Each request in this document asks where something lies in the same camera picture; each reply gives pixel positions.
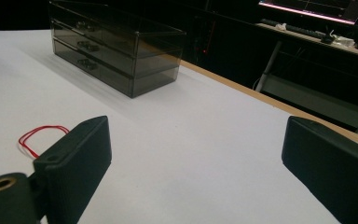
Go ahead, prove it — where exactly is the black keyboard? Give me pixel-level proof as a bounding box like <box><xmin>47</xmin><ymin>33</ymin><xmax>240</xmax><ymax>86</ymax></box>
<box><xmin>260</xmin><ymin>18</ymin><xmax>328</xmax><ymax>40</ymax></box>

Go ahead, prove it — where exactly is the computer monitor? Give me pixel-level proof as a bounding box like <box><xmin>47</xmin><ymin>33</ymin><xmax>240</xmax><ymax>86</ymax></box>
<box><xmin>258</xmin><ymin>0</ymin><xmax>358</xmax><ymax>26</ymax></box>

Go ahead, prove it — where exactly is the smoked clear drawer organizer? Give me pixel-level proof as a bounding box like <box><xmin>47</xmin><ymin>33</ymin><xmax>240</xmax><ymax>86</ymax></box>
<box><xmin>48</xmin><ymin>0</ymin><xmax>187</xmax><ymax>99</ymax></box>

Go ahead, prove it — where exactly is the white metal stand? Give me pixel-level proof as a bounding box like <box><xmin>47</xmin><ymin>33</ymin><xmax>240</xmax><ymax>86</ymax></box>
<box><xmin>255</xmin><ymin>21</ymin><xmax>358</xmax><ymax>136</ymax></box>

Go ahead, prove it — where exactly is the crumpled white paper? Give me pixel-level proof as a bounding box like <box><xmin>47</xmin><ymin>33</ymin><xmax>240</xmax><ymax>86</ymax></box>
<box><xmin>329</xmin><ymin>29</ymin><xmax>356</xmax><ymax>49</ymax></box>

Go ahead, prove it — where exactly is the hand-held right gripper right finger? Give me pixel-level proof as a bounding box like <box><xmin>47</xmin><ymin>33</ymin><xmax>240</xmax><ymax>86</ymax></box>
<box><xmin>282</xmin><ymin>116</ymin><xmax>358</xmax><ymax>224</ymax></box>

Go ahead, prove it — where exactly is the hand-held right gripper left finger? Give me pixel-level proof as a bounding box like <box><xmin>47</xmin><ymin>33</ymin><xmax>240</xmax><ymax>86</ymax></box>
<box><xmin>33</xmin><ymin>115</ymin><xmax>113</xmax><ymax>224</ymax></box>

